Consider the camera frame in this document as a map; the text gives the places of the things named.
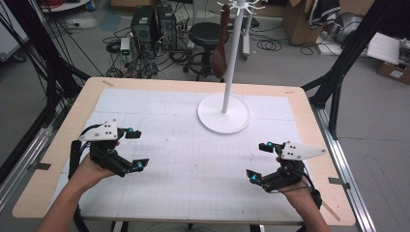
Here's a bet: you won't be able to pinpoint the person's left hand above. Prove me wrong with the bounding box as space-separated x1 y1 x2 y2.
68 152 121 196

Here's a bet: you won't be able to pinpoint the black metal frame with cables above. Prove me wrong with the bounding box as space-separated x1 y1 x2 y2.
0 0 92 185

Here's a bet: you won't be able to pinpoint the large open cardboard box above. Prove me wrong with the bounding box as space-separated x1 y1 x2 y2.
282 0 327 46

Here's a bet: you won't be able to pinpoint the white gridded mat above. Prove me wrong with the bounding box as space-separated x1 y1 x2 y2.
50 88 327 224

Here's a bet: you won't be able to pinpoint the black metal frame struts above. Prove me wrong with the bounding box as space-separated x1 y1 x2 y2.
301 0 401 141

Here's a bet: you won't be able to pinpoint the person's right hand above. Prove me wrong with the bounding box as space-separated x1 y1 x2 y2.
276 155 319 217

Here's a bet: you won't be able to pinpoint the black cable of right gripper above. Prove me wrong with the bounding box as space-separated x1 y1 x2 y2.
299 170 323 211

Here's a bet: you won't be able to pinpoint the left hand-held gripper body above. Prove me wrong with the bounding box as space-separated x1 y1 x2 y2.
78 118 133 179

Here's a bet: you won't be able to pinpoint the black computer tower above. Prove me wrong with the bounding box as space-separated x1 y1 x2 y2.
130 5 157 46
156 3 179 51

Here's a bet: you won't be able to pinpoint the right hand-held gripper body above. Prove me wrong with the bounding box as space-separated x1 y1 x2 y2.
260 140 328 194

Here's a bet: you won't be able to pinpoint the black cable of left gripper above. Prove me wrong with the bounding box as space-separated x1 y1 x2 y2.
68 123 104 182

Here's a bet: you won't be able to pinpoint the dark striped cloth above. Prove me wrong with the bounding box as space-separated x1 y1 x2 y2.
308 0 341 31

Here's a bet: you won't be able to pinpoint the white foam sheet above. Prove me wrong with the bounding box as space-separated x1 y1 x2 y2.
366 31 401 66

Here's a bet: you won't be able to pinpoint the small grey power box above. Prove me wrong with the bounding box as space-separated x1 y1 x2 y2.
119 37 132 56

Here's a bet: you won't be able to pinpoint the flat black box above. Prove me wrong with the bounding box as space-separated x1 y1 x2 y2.
225 14 261 31

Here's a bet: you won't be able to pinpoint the white hook stand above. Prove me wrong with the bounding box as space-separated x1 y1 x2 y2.
196 0 267 135

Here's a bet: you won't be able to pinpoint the small flat cardboard box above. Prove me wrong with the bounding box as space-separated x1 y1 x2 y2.
376 60 410 86

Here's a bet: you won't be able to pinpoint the brown wooden spoon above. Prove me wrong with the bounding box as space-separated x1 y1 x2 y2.
210 3 232 80

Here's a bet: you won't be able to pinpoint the black round stool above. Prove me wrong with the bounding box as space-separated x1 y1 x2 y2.
182 21 231 83

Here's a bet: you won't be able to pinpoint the thin wooden stick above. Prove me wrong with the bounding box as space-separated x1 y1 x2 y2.
321 200 341 222

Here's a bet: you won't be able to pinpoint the tangle of black floor cables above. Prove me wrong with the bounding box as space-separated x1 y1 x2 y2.
102 25 195 80

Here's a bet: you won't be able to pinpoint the grey shiny bundle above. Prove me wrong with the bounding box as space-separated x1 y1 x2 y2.
331 12 365 44

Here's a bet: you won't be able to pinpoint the light wooden table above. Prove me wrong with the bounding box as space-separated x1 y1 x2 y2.
12 75 357 227

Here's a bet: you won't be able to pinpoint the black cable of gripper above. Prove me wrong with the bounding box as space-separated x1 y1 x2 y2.
68 123 104 182
299 170 323 211

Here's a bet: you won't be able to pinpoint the aluminium rail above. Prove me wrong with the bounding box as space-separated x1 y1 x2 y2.
0 125 55 212
309 105 377 232

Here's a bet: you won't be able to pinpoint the coiled black cable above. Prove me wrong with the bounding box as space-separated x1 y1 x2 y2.
256 38 282 52

